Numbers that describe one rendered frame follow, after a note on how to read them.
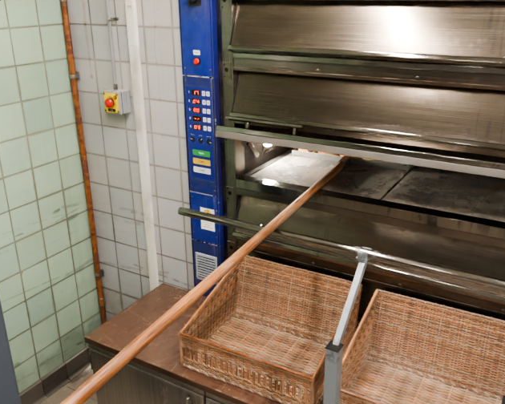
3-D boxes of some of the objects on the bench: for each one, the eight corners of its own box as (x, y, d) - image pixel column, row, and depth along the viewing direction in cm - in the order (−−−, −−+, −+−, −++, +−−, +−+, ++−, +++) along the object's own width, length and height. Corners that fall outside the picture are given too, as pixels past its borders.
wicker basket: (241, 306, 253) (240, 252, 243) (361, 341, 227) (365, 282, 217) (178, 366, 214) (173, 305, 204) (313, 418, 188) (316, 349, 178)
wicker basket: (370, 345, 225) (375, 286, 215) (523, 392, 199) (536, 325, 189) (323, 423, 185) (326, 354, 175) (507, 494, 159) (523, 417, 149)
